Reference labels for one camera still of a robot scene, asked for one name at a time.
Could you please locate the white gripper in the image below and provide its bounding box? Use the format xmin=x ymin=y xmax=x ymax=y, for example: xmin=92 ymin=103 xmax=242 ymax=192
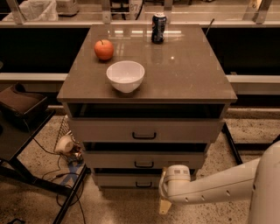
xmin=158 ymin=164 xmax=191 ymax=215

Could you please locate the white drawer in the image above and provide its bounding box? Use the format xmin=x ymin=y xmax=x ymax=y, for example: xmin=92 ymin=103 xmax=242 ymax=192
xmin=69 ymin=118 xmax=224 ymax=143
xmin=82 ymin=151 xmax=205 ymax=169
xmin=93 ymin=173 xmax=161 ymax=188

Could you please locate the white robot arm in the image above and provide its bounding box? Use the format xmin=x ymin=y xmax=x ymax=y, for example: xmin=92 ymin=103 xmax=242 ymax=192
xmin=158 ymin=142 xmax=280 ymax=224

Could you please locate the grey drawer cabinet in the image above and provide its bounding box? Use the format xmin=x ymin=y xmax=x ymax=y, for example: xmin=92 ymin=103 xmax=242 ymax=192
xmin=58 ymin=24 xmax=237 ymax=177

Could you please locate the black stand leg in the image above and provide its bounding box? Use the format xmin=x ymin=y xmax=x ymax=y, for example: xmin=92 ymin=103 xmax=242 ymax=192
xmin=222 ymin=123 xmax=242 ymax=165

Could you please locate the white round device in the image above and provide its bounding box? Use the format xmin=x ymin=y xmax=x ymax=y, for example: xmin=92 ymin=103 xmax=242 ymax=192
xmin=55 ymin=135 xmax=74 ymax=153

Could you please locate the white bowl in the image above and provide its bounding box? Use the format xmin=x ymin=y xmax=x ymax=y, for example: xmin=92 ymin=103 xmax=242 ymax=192
xmin=106 ymin=60 xmax=145 ymax=93

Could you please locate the black side table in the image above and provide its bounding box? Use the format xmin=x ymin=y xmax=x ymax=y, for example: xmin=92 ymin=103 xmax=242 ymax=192
xmin=0 ymin=109 xmax=88 ymax=224

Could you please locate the red apple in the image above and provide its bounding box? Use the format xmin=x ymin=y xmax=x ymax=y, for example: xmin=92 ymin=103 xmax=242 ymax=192
xmin=94 ymin=39 xmax=114 ymax=60

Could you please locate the dark brown tray box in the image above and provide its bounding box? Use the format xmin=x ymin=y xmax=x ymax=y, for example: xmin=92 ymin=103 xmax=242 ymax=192
xmin=0 ymin=83 xmax=48 ymax=118

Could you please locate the dark soda can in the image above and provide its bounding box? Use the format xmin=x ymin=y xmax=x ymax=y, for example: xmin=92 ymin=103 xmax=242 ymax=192
xmin=151 ymin=12 xmax=167 ymax=44

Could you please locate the white plastic bag bin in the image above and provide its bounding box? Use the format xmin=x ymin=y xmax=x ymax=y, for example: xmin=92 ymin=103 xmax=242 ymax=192
xmin=3 ymin=0 xmax=59 ymax=24

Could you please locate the black floor cable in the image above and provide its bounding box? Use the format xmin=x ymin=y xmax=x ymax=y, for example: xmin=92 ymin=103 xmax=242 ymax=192
xmin=23 ymin=119 xmax=88 ymax=224

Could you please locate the wire mesh rack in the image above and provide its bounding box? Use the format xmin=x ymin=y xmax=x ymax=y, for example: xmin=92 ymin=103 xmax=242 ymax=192
xmin=54 ymin=115 xmax=77 ymax=152

